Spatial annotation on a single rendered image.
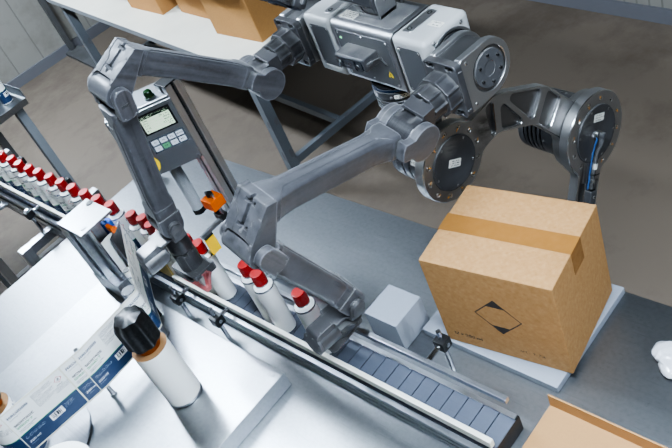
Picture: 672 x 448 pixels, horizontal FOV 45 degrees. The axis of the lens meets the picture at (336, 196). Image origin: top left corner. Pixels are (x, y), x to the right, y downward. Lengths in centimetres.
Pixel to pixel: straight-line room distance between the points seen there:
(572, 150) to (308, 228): 78
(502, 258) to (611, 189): 179
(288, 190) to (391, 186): 243
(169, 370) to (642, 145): 232
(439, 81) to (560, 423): 74
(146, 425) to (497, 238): 96
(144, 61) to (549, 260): 89
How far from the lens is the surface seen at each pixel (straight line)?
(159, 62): 170
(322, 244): 230
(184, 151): 199
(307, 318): 185
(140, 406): 212
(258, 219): 129
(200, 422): 199
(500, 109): 199
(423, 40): 159
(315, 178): 135
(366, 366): 189
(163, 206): 185
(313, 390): 197
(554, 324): 167
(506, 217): 175
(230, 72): 182
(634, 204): 334
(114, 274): 242
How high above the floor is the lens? 231
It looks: 37 degrees down
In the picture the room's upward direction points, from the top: 25 degrees counter-clockwise
